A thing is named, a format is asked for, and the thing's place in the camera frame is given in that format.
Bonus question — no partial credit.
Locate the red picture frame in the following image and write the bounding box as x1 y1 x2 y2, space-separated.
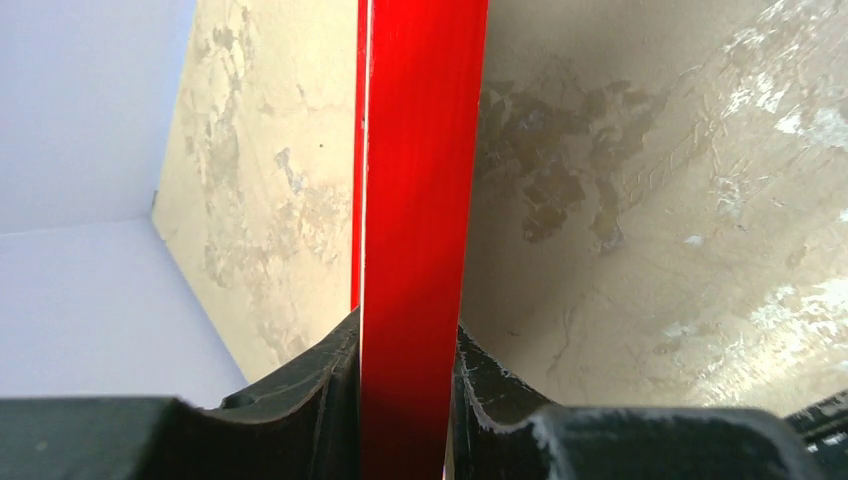
351 1 488 479

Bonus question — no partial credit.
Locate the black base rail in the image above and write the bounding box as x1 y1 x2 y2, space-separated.
785 390 847 480

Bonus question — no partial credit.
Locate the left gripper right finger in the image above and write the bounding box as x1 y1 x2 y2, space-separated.
450 330 826 479

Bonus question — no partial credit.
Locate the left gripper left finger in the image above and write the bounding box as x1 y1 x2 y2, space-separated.
1 313 360 479

